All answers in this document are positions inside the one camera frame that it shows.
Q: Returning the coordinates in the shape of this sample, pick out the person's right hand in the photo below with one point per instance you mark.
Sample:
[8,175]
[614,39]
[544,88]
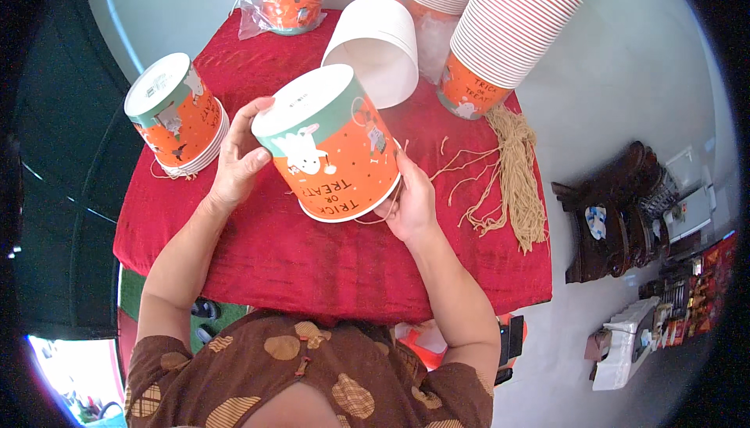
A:
[417,205]

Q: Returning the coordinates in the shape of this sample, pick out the person's left hand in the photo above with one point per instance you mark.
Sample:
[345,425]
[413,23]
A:
[231,164]

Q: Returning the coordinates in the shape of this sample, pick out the orange ghost print paper bucket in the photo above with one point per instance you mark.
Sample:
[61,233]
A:
[340,152]

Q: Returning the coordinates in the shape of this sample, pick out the short stack of orange buckets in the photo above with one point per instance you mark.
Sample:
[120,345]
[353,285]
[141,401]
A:
[176,111]

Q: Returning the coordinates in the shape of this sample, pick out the red tablecloth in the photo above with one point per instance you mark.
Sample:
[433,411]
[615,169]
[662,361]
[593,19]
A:
[304,264]

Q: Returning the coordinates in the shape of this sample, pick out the orange plastic bag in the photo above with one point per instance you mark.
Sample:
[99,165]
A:
[430,340]

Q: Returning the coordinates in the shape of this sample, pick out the lying stack of paper buckets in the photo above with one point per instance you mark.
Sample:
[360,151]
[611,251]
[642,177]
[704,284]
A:
[375,47]

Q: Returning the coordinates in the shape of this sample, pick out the black box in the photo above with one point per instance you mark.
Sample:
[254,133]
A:
[511,340]

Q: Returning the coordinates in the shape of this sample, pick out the green mat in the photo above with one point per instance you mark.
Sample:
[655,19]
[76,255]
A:
[132,296]

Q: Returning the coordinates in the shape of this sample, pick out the bucket stack in plastic bag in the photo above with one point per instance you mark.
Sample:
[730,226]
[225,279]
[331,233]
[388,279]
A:
[290,0]

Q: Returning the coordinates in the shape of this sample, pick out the bucket stack with white filling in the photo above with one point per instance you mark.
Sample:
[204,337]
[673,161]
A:
[436,12]

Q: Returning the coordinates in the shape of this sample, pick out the tall stack of orange buckets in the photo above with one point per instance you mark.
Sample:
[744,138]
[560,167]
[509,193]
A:
[504,29]

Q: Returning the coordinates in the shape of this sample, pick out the dark carved wooden furniture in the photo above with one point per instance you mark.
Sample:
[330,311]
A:
[615,223]

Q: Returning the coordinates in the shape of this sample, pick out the person's body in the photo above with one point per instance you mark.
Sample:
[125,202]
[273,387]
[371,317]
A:
[304,369]

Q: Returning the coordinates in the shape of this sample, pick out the white tray stack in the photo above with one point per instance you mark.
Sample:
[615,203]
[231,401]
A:
[624,346]

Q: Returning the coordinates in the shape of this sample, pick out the white printer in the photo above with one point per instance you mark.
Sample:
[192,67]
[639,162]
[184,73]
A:
[691,208]

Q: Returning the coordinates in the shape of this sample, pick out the shelf of colourful goods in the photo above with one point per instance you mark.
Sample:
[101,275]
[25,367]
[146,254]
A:
[697,293]

